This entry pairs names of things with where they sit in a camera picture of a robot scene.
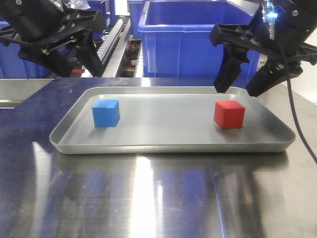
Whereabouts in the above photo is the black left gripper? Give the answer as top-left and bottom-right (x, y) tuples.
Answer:
(0, 0), (106, 77)

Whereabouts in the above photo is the blue bin front right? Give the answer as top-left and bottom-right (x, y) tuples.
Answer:
(138, 0), (254, 77)

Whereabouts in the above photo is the blue cube block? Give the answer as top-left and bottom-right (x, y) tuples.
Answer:
(92, 99), (120, 127)

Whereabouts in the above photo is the blue bin rear left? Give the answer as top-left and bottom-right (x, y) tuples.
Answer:
(88, 0), (117, 30)

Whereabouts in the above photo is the red cube block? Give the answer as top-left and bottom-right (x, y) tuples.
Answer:
(213, 100), (246, 129)

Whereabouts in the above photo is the blue bin rear right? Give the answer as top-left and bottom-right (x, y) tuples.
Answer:
(128, 0), (148, 40)

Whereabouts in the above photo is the grey metal tray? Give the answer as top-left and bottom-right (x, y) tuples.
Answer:
(50, 87), (295, 154)

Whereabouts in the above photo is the blue bin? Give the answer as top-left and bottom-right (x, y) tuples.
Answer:
(138, 0), (254, 77)
(88, 0), (117, 30)
(128, 0), (148, 40)
(0, 21), (54, 80)

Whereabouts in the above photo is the blue bin front left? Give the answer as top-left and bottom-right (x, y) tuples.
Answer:
(0, 21), (54, 80)

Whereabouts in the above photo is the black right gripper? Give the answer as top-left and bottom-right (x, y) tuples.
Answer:
(210, 0), (317, 97)

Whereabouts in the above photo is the black cable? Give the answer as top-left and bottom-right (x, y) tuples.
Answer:
(278, 39), (317, 166)

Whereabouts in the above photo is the white roller conveyor rail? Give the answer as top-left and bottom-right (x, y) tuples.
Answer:
(97, 19), (124, 75)

